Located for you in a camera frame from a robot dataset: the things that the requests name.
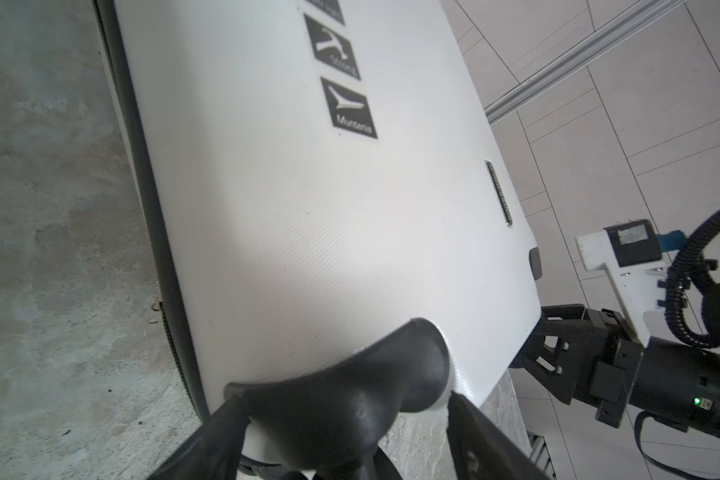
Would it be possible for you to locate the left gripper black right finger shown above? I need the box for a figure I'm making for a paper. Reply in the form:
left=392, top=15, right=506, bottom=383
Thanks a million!
left=447, top=392, right=548, bottom=480

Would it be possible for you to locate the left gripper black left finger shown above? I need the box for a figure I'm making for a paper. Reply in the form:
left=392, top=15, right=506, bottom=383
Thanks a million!
left=148, top=396, right=250, bottom=480

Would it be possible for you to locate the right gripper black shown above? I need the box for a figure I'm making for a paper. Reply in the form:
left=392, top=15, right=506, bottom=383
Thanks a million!
left=510, top=304, right=720, bottom=439

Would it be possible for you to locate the black and white suitcase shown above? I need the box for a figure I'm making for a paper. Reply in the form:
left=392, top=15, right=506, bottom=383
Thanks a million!
left=94, top=1, right=542, bottom=479

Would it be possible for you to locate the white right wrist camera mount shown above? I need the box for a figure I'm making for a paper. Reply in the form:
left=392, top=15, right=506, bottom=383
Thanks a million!
left=576, top=219, right=670, bottom=346

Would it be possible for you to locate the aluminium rail frame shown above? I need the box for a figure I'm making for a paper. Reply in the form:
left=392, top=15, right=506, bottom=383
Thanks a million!
left=484, top=0, right=685, bottom=125

